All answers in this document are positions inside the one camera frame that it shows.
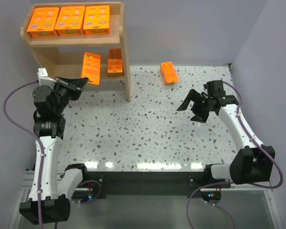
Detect orange sponge box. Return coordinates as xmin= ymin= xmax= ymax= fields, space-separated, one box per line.
xmin=55 ymin=6 xmax=85 ymax=36
xmin=83 ymin=5 xmax=111 ymax=35
xmin=81 ymin=52 xmax=101 ymax=85
xmin=160 ymin=62 xmax=179 ymax=84
xmin=107 ymin=48 xmax=123 ymax=76
xmin=27 ymin=7 xmax=60 ymax=38

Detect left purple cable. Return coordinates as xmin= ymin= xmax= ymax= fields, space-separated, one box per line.
xmin=3 ymin=81 xmax=102 ymax=229

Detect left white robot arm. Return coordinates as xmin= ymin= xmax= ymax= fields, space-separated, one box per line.
xmin=19 ymin=77 xmax=88 ymax=226

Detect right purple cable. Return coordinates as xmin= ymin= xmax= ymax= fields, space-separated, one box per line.
xmin=186 ymin=81 xmax=284 ymax=229

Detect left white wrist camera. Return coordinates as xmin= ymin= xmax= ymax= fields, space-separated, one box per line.
xmin=37 ymin=68 xmax=56 ymax=87

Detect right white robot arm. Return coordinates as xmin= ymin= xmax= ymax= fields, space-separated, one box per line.
xmin=178 ymin=80 xmax=275 ymax=185

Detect purple cable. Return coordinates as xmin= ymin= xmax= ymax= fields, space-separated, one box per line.
xmin=186 ymin=81 xmax=284 ymax=229
xmin=3 ymin=81 xmax=102 ymax=229

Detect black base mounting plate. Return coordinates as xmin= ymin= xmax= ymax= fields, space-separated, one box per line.
xmin=72 ymin=171 xmax=220 ymax=199

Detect wooden two-tier shelf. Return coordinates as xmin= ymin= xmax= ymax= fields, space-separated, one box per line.
xmin=20 ymin=1 xmax=131 ymax=101

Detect aluminium rail frame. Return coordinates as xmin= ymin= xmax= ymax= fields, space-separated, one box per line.
xmin=8 ymin=63 xmax=283 ymax=229

